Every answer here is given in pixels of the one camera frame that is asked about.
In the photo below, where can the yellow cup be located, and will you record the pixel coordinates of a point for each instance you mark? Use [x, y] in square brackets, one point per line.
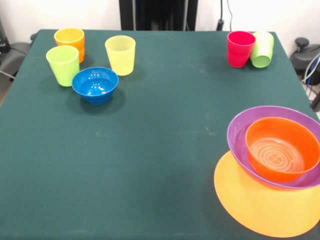
[121, 62]

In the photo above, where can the purple bowl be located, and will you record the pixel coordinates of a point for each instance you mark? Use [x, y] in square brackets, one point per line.
[236, 140]

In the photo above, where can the red cup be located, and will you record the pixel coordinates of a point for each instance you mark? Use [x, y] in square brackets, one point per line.
[237, 52]

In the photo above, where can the large orange bowl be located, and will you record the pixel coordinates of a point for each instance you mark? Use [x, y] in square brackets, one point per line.
[250, 205]

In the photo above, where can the small orange-red bowl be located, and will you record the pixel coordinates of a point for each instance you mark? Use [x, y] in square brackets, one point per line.
[275, 172]

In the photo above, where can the dark green tablecloth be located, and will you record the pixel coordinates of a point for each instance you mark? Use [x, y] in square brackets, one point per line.
[125, 175]

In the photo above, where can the blue bowl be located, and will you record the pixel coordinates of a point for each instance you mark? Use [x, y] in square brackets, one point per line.
[95, 92]

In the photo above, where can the orange cup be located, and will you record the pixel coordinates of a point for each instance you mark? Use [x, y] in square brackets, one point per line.
[81, 56]
[72, 40]

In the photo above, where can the light green cup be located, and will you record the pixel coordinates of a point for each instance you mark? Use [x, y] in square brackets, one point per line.
[63, 70]

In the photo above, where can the black office chair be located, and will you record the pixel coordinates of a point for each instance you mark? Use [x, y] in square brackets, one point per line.
[15, 52]
[305, 57]

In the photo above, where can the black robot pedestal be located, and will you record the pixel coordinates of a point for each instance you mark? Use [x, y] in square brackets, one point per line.
[160, 15]

